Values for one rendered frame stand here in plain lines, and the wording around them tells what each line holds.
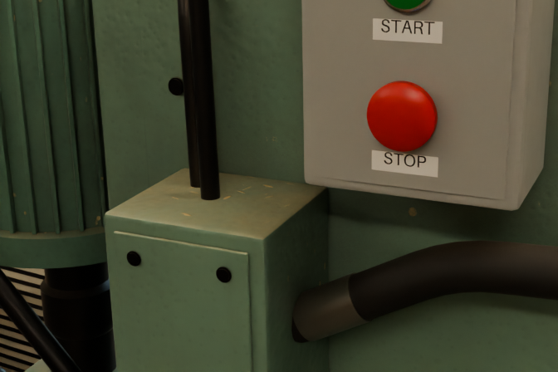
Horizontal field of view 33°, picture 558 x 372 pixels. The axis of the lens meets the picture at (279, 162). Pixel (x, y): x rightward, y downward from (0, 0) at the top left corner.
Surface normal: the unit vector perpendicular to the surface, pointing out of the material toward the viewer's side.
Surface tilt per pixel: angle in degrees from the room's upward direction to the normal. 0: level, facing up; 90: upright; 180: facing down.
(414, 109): 85
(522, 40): 90
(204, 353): 90
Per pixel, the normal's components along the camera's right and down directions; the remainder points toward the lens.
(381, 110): -0.55, 0.21
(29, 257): -0.11, 0.31
